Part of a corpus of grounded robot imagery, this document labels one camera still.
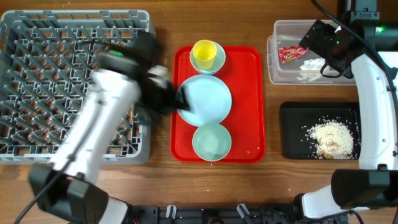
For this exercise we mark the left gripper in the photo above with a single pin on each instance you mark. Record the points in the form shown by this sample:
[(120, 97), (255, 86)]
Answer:
[(166, 103)]

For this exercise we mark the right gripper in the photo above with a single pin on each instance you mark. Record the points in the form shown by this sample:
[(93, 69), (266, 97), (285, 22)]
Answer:
[(319, 33)]

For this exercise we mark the wooden chopstick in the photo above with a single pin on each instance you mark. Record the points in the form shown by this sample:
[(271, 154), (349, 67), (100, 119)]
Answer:
[(131, 114)]

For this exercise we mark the white napkin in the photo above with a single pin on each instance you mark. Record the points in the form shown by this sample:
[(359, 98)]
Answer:
[(310, 70)]

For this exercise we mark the red snack wrapper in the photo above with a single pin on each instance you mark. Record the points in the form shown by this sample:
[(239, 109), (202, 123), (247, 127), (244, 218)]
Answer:
[(290, 53)]

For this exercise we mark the green bowl with food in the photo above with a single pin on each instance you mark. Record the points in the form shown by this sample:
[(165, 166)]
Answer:
[(211, 142)]

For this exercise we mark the rice food waste pile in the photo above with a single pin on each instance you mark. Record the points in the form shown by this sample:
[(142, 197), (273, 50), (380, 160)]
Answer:
[(332, 138)]

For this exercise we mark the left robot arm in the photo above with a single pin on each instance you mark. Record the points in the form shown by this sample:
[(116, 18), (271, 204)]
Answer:
[(126, 76)]

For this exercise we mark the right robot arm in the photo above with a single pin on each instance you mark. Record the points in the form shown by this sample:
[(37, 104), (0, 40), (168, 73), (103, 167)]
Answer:
[(374, 184)]

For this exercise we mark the grey dishwasher rack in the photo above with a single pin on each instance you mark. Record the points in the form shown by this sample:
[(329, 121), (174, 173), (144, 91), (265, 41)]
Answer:
[(46, 60)]

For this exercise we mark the light blue plate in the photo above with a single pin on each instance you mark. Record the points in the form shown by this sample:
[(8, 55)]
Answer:
[(208, 97)]

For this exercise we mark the clear plastic bin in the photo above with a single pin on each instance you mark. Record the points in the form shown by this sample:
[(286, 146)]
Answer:
[(289, 33)]

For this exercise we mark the yellow plastic cup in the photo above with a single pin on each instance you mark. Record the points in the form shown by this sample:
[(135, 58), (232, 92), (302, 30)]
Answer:
[(204, 52)]

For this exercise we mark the small green bowl under cup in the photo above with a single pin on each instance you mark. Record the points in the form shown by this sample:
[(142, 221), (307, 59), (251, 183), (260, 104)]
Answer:
[(220, 59)]

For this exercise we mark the black plastic tray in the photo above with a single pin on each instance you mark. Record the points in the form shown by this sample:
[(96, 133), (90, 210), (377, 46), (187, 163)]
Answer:
[(298, 121)]

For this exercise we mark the red plastic tray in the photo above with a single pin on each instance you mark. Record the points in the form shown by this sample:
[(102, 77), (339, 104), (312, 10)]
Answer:
[(242, 73)]

